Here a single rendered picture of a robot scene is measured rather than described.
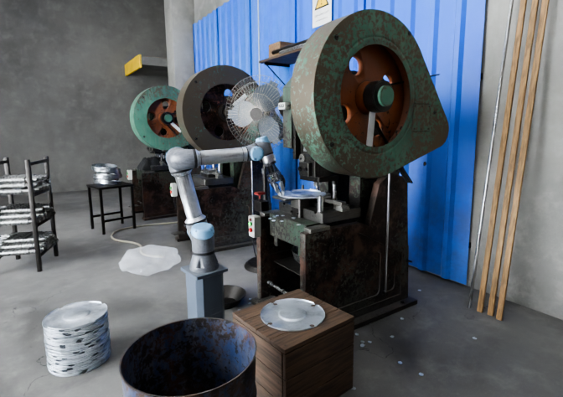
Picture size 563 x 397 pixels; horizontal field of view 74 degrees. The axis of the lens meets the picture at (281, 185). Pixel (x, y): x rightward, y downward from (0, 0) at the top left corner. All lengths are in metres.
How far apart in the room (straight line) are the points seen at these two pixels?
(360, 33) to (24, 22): 7.34
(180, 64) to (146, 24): 1.95
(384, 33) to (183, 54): 5.56
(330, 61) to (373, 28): 0.32
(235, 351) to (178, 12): 6.53
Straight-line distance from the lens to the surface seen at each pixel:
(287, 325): 1.68
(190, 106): 3.32
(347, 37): 1.86
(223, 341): 1.51
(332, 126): 1.75
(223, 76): 3.45
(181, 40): 7.31
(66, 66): 8.51
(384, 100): 1.91
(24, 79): 8.45
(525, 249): 2.92
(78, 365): 2.23
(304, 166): 2.24
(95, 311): 2.26
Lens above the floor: 1.17
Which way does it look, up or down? 9 degrees down
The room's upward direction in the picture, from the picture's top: 1 degrees counter-clockwise
